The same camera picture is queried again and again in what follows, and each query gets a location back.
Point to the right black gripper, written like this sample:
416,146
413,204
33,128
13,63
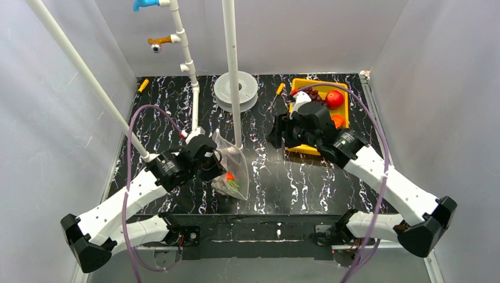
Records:
282,130

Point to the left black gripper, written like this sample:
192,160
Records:
215,168

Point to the orange toy carrot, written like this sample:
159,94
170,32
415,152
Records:
230,180

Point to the clear zip top bag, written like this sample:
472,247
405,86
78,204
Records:
234,161

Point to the small orange pumpkin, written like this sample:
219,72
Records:
339,121

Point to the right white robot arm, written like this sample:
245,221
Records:
421,218

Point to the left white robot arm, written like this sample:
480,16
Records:
95,236

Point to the diagonal white pipe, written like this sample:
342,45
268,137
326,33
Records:
51,25

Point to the dark grape bunch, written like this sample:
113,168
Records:
315,96

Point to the yellow plastic bin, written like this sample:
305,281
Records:
323,90

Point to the red toy apple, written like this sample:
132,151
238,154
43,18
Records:
334,99

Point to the orange tap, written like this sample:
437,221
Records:
156,44

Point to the blue tap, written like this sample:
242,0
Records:
144,3

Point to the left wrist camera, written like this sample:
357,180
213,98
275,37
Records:
187,137

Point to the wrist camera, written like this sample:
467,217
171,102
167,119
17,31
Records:
300,98
187,137

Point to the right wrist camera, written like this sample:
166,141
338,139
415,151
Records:
300,98

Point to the yellow handled screwdriver centre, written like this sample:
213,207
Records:
277,94

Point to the yellow handled screwdriver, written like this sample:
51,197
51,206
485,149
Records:
277,94
141,89

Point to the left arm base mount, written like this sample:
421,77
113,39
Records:
184,236

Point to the yellow handled screwdriver left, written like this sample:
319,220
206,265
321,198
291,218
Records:
141,89

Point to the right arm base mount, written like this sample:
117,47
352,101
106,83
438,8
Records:
336,242

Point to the white pvc pipe frame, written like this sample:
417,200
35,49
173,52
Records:
228,9

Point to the aluminium rail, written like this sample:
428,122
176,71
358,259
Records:
80,276

